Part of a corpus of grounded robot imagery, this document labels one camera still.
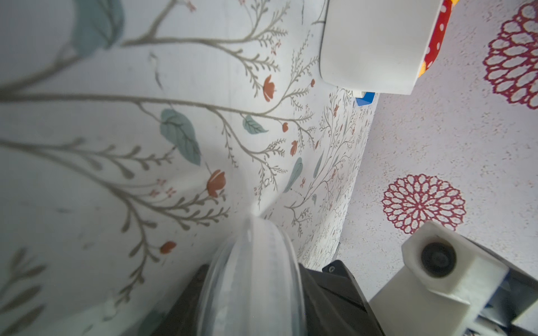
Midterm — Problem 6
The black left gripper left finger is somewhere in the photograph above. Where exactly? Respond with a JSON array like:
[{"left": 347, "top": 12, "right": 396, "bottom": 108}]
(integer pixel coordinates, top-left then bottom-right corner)
[{"left": 150, "top": 264, "right": 210, "bottom": 336}]

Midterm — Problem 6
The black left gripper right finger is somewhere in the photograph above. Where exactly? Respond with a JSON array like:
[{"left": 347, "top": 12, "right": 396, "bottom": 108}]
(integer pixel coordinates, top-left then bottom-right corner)
[{"left": 299, "top": 260, "right": 385, "bottom": 336}]

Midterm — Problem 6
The blue toy block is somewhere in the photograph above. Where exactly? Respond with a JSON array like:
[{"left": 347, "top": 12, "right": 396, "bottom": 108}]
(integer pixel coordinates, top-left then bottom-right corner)
[{"left": 355, "top": 92, "right": 375, "bottom": 106}]

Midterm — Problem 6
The white wooden-top tissue box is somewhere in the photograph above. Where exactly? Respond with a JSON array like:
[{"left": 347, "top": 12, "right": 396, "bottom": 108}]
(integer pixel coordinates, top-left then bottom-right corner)
[{"left": 319, "top": 0, "right": 443, "bottom": 95}]

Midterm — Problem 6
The yellow plush bear toy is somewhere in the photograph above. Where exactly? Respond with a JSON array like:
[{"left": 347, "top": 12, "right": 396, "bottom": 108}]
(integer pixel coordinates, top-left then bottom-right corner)
[{"left": 418, "top": 0, "right": 459, "bottom": 77}]

